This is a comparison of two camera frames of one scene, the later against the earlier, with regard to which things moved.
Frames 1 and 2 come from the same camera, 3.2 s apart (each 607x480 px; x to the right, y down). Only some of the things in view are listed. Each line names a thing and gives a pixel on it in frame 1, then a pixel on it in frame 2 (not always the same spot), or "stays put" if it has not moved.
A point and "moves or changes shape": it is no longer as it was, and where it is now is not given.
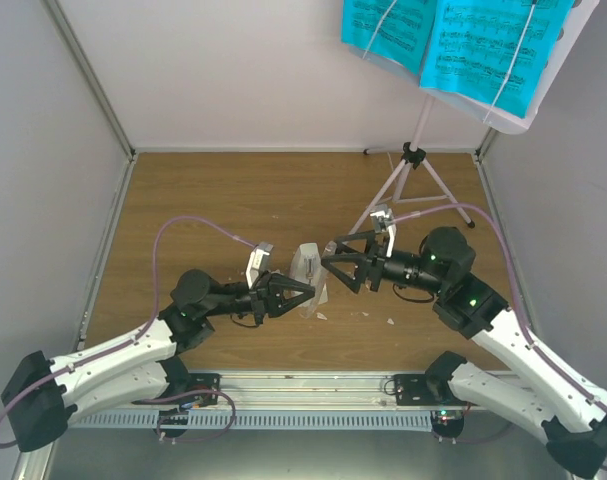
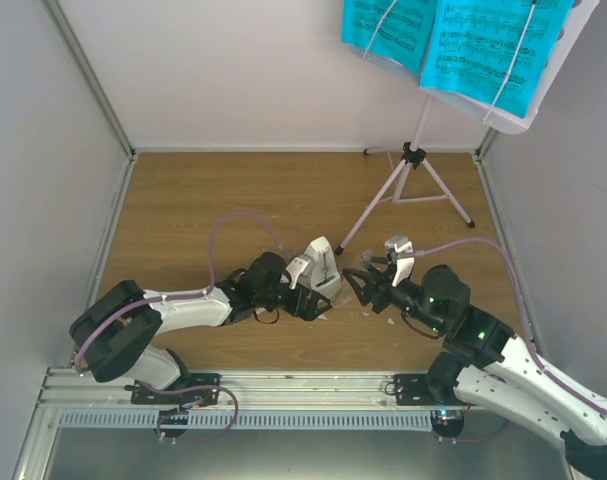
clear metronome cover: x=308 y=267 moves or changes shape
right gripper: x=373 y=265 → x=378 y=288
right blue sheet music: x=493 y=51 stays put
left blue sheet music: x=395 y=29 stays put
